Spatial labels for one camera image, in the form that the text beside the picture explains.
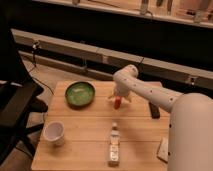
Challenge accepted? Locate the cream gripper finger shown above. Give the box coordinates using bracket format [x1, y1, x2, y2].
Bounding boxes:
[123, 95, 132, 102]
[107, 95, 115, 99]

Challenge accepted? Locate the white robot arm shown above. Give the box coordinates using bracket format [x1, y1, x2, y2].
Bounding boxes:
[112, 64, 213, 171]

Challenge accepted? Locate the green bowl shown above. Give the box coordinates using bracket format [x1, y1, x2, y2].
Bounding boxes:
[65, 81, 95, 107]

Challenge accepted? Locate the black rectangular remote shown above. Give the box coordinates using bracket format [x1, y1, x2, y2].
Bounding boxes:
[149, 103, 160, 119]

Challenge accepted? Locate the clear plastic bottle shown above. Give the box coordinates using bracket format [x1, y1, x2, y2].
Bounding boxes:
[108, 122, 120, 167]

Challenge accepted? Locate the white paper cup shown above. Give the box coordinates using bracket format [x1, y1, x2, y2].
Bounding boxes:
[43, 122, 65, 146]

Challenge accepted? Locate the black office chair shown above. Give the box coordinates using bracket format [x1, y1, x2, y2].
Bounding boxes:
[0, 18, 48, 166]

